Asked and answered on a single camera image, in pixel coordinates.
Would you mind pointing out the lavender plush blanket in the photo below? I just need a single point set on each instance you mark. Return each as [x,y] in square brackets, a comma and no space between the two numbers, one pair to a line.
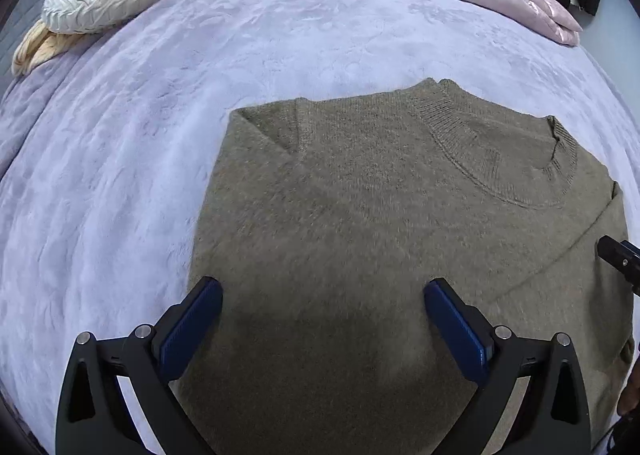
[125,160]

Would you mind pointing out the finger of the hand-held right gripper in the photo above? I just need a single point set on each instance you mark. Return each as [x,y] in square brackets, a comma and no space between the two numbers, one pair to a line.
[622,255]

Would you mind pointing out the grey quilted headboard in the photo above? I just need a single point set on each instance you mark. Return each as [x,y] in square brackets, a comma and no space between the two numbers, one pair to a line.
[17,32]

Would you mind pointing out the olive brown knit sweater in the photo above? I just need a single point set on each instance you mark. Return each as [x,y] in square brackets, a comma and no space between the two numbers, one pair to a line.
[380,215]

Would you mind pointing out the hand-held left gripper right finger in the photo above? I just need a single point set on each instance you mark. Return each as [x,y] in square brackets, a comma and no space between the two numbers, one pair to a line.
[457,330]

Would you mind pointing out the person's right hand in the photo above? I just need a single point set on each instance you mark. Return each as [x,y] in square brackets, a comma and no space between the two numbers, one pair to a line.
[630,395]

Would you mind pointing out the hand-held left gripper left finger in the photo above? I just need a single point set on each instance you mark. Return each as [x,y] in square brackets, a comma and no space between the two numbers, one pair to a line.
[192,325]

